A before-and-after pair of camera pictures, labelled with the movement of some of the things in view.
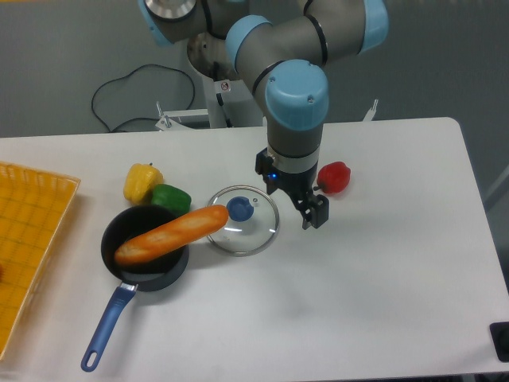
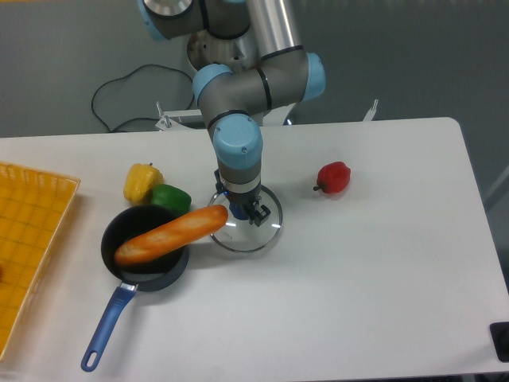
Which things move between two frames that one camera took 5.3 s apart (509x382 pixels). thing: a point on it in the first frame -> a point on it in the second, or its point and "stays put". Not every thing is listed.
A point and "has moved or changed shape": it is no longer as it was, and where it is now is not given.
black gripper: [299, 185] -> [246, 200]
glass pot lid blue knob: [239, 208] has moved or changed shape
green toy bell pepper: [178, 201] stays put
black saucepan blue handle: [154, 271] stays put
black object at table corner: [499, 332] stays put
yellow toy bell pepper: [140, 181] stays put
